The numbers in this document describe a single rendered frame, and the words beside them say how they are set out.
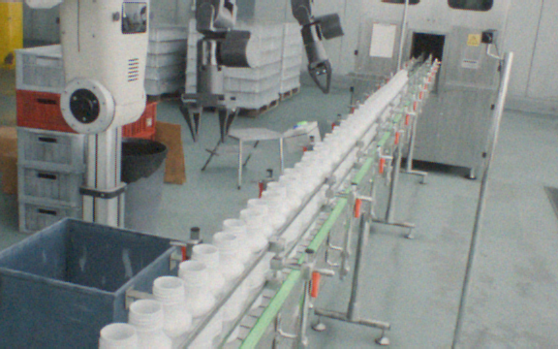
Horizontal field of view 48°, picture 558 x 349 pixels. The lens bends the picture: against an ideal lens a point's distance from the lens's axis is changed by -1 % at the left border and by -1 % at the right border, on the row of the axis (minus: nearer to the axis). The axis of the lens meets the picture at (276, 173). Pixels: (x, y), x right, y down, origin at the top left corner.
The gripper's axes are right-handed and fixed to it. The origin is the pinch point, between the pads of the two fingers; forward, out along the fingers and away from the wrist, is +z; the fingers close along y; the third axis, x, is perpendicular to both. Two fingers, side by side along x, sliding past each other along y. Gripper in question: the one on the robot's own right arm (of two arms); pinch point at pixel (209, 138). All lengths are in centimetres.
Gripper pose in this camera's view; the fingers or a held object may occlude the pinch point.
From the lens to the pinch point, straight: 130.6
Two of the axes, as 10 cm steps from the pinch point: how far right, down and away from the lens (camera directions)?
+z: -0.2, 9.9, 1.3
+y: 9.4, 0.6, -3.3
